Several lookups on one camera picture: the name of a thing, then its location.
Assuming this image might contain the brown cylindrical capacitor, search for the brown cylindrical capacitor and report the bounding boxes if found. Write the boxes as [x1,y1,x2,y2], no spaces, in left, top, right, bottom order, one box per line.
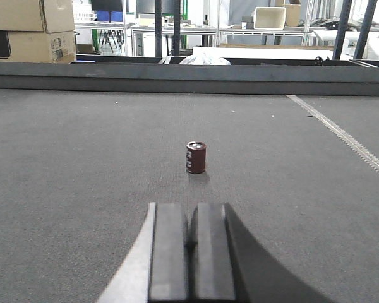
[186,141,207,174]

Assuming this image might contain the beige plastic tub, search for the beige plastic tub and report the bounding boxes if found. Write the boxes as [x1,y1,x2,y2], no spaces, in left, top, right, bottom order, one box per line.
[253,6,286,30]

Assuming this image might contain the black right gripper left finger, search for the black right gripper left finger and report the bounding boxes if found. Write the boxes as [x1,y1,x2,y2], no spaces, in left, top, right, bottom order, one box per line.
[97,203,189,302]

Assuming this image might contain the black vertical post left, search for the black vertical post left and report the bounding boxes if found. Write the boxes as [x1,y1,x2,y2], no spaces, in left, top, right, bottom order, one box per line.
[154,0,162,57]

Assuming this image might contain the dark grey table rail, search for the dark grey table rail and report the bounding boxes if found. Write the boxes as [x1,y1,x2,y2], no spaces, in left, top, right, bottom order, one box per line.
[0,62,379,97]

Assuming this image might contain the black vertical post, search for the black vertical post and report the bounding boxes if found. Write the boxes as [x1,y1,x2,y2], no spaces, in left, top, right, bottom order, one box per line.
[173,0,181,56]
[154,0,162,57]

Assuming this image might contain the lower cardboard box black print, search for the lower cardboard box black print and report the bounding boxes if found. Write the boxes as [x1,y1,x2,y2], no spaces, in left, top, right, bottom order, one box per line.
[0,31,76,64]

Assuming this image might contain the white plastic bag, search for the white plastic bag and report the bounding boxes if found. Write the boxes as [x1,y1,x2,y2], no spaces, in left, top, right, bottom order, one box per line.
[179,53,231,66]

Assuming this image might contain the black vertical post right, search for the black vertical post right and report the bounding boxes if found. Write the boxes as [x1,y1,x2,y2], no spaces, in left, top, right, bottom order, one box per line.
[173,0,181,56]

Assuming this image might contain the metal zipper strip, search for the metal zipper strip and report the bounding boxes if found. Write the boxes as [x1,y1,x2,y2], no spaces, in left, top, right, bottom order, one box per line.
[286,95,379,174]

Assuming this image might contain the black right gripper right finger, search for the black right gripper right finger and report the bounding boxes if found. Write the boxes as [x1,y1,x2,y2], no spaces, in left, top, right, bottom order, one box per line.
[190,203,330,302]

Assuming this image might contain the upper cardboard box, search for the upper cardboard box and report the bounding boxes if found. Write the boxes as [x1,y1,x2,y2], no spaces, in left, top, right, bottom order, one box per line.
[0,0,75,33]

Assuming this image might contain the blue crate background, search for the blue crate background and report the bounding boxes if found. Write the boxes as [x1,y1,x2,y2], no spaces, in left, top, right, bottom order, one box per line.
[96,10,123,22]

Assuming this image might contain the white workbench table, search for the white workbench table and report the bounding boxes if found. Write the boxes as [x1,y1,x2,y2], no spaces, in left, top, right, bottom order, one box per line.
[130,25,313,56]

